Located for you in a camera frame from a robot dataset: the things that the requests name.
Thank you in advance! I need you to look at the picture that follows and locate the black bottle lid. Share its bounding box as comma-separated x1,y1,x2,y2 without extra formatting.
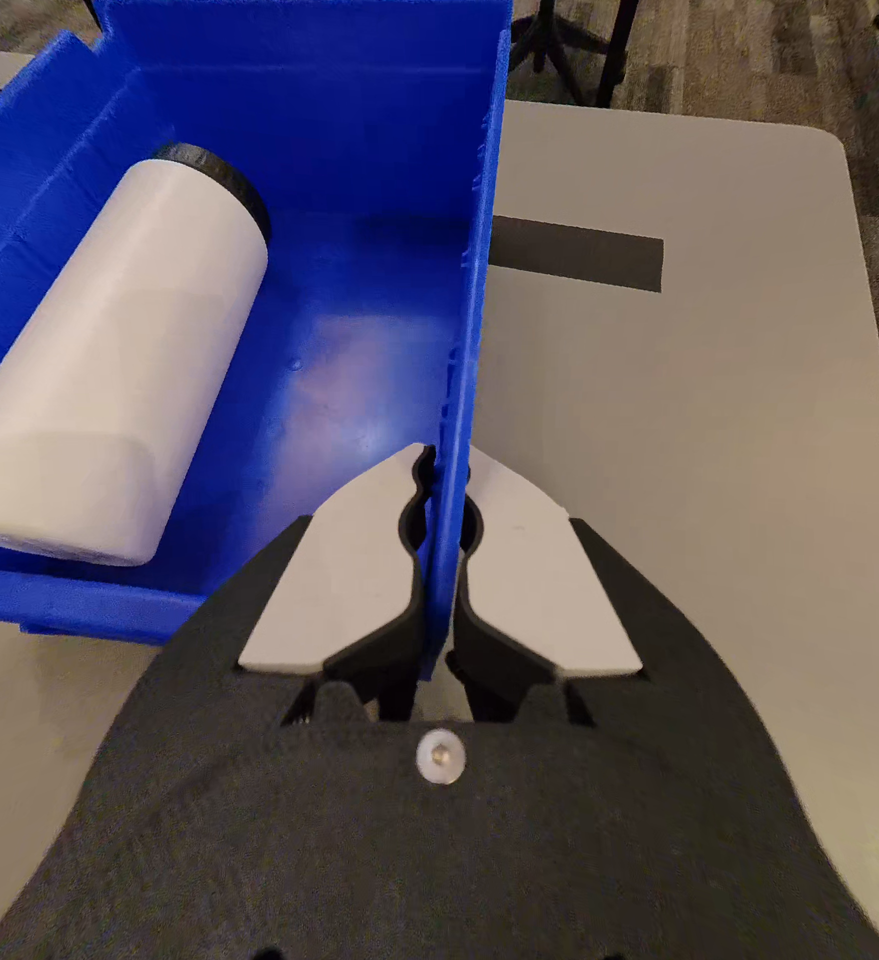
152,143,274,244

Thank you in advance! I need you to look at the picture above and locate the black office chair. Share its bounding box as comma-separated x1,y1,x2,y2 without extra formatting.
509,0,643,109

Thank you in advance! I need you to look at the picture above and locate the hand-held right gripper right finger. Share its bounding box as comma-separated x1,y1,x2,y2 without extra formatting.
446,445,644,718

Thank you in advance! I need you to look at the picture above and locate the white bottle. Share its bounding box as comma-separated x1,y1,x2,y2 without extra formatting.
0,158,271,568

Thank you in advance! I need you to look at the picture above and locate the blue plastic bin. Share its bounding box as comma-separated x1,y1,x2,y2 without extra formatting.
0,0,514,649

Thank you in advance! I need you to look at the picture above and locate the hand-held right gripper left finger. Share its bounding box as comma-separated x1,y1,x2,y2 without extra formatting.
239,442,438,712

